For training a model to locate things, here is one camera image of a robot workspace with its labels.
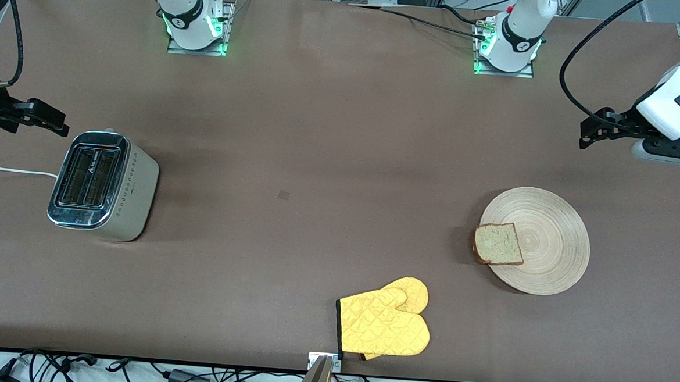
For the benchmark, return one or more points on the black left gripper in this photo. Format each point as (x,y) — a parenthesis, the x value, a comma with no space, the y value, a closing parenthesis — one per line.
(627,124)

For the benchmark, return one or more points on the round wooden plate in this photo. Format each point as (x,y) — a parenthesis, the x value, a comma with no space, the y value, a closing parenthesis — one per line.
(547,242)

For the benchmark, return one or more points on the brown bread slice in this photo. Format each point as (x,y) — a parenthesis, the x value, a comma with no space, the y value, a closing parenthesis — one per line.
(499,244)

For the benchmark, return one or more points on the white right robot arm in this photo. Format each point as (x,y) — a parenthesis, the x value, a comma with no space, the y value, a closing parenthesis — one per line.
(186,14)

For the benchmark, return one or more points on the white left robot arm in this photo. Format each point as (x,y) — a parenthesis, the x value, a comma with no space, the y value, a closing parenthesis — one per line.
(520,31)

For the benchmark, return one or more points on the silver two-slot toaster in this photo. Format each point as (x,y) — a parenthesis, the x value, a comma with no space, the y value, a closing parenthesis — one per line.
(104,187)

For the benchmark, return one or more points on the yellow quilted oven mitt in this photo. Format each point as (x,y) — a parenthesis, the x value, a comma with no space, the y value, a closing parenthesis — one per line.
(382,327)

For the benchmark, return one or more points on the black orange power adapter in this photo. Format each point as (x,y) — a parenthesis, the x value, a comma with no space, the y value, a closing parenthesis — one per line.
(187,380)

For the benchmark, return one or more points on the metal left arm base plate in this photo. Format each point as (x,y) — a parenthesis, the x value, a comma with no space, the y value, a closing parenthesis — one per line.
(526,74)

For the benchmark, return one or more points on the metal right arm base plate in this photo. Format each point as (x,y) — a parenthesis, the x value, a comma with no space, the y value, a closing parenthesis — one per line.
(176,47)

